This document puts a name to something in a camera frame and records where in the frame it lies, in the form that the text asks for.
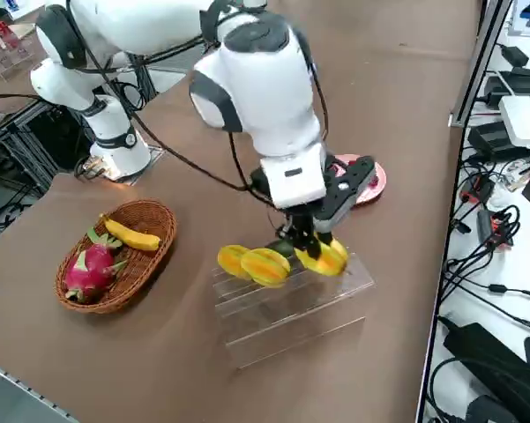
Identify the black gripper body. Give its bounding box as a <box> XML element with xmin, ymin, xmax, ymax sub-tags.
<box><xmin>250</xmin><ymin>168</ymin><xmax>317</xmax><ymax>226</ymax></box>

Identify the yellow star fruit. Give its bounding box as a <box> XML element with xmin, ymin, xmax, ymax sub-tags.
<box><xmin>294</xmin><ymin>237</ymin><xmax>350</xmax><ymax>278</ymax></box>
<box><xmin>217</xmin><ymin>244</ymin><xmax>253</xmax><ymax>279</ymax></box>
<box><xmin>241</xmin><ymin>248</ymin><xmax>291</xmax><ymax>289</ymax></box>

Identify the brown wicker basket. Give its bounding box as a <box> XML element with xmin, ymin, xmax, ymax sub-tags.
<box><xmin>55</xmin><ymin>199</ymin><xmax>178</xmax><ymax>315</ymax></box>

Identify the green avocado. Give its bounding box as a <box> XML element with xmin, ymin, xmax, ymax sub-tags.
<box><xmin>264</xmin><ymin>240</ymin><xmax>297</xmax><ymax>259</ymax></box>

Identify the clear acrylic stepped stand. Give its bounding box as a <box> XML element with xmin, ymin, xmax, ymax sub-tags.
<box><xmin>210</xmin><ymin>251</ymin><xmax>377</xmax><ymax>370</ymax></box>

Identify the pink plate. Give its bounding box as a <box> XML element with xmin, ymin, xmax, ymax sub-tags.
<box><xmin>325</xmin><ymin>152</ymin><xmax>387</xmax><ymax>208</ymax></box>

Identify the yellow banana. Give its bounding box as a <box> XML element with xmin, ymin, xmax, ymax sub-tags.
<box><xmin>99</xmin><ymin>213</ymin><xmax>162</xmax><ymax>252</ymax></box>

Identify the red and black plug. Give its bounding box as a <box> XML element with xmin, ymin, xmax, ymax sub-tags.
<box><xmin>459</xmin><ymin>173</ymin><xmax>496</xmax><ymax>204</ymax></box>

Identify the black and orange adapter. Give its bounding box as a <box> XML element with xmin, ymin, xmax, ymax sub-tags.
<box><xmin>475</xmin><ymin>205</ymin><xmax>522</xmax><ymax>250</ymax></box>

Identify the pink dragon fruit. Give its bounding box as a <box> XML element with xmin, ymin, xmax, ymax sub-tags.
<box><xmin>63</xmin><ymin>226</ymin><xmax>129</xmax><ymax>305</ymax></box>

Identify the large black bag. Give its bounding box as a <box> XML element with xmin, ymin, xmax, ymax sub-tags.
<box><xmin>442</xmin><ymin>323</ymin><xmax>530</xmax><ymax>423</ymax></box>

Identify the colourful packet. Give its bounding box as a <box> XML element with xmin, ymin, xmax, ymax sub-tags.
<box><xmin>504</xmin><ymin>157</ymin><xmax>530</xmax><ymax>193</ymax></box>

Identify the white router box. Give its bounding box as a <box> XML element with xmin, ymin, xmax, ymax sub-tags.
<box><xmin>497</xmin><ymin>94</ymin><xmax>530</xmax><ymax>149</ymax></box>

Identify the small black power adapter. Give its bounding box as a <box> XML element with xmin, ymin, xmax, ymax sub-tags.
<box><xmin>499</xmin><ymin>43</ymin><xmax>530</xmax><ymax>68</ymax></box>

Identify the clear rack with red items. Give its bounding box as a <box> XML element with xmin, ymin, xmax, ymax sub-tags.
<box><xmin>0</xmin><ymin>8</ymin><xmax>34</xmax><ymax>81</ymax></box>

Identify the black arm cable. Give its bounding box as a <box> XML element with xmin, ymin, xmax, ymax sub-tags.
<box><xmin>63</xmin><ymin>0</ymin><xmax>332</xmax><ymax>208</ymax></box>

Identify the black metal frame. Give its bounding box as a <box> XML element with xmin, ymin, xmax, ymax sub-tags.
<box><xmin>0</xmin><ymin>93</ymin><xmax>94</xmax><ymax>200</ymax></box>

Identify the aluminium frame post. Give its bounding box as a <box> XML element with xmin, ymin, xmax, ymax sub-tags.
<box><xmin>448</xmin><ymin>0</ymin><xmax>515</xmax><ymax>130</ymax></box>

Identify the grey metal rail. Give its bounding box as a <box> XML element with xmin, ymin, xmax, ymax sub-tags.
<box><xmin>0</xmin><ymin>356</ymin><xmax>78</xmax><ymax>423</ymax></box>

